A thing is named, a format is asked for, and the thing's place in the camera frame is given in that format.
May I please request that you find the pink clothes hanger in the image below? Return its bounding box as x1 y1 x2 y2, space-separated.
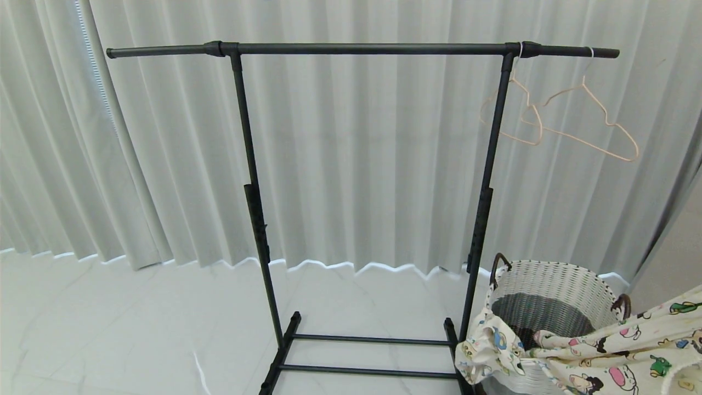
479 55 545 146
540 52 641 162

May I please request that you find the black clothes rack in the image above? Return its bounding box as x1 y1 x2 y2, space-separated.
106 40 620 395

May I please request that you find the white laundry basket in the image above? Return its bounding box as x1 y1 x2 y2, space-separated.
482 252 632 395

